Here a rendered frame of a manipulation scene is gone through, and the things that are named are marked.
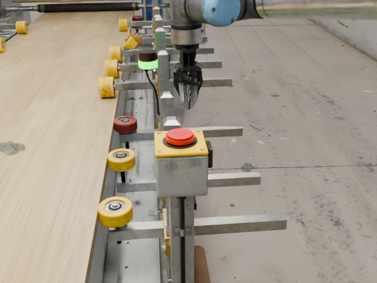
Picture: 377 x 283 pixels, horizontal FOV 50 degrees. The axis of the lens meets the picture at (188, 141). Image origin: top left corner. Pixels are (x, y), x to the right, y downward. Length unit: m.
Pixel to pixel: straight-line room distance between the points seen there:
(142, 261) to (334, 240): 1.37
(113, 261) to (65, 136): 0.42
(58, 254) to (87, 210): 0.15
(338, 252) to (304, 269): 0.24
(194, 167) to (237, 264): 1.62
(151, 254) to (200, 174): 0.75
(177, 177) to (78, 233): 0.43
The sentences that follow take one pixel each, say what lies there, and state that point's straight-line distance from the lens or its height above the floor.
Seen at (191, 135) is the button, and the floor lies 1.23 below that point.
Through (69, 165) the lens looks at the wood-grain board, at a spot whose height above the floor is 0.90.
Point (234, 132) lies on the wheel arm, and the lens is 1.45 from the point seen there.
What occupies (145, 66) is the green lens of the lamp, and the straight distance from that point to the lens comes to 1.28.
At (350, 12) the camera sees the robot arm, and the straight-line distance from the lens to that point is 0.97.
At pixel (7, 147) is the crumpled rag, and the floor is 0.91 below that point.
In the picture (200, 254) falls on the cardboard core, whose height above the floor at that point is 0.08.
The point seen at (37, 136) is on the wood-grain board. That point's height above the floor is 0.90.
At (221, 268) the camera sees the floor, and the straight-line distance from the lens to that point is 2.12.
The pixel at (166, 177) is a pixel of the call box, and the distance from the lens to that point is 0.54.
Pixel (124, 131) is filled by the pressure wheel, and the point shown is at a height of 0.88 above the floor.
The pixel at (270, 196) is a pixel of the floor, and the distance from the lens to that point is 2.64.
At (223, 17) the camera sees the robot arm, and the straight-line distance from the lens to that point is 1.07.
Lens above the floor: 1.47
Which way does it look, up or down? 27 degrees down
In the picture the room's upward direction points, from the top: straight up
